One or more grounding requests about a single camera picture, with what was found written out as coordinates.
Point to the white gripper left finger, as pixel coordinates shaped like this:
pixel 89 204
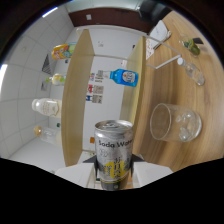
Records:
pixel 78 173

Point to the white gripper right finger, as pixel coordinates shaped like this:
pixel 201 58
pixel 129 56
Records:
pixel 151 171

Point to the silver soda water can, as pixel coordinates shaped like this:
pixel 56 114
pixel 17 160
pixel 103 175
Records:
pixel 113 153

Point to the large glass jar cork lid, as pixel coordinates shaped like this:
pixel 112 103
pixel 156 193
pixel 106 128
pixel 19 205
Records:
pixel 48 135

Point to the small teal bottle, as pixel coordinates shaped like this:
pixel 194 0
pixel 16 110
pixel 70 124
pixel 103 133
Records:
pixel 58 125

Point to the clear drinking glass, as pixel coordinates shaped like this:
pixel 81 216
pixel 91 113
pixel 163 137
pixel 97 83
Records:
pixel 176 123

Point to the large white bottle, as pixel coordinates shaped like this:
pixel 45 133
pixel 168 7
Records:
pixel 46 107

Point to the clear bottle green cap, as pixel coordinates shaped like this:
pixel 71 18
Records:
pixel 57 79

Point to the blue liquid bottle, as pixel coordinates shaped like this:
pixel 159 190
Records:
pixel 125 77

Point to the yellow printed can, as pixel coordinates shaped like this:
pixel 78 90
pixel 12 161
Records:
pixel 63 51

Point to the white notebook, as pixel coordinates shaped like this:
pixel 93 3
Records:
pixel 160 31

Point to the brown door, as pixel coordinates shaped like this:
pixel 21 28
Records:
pixel 106 18

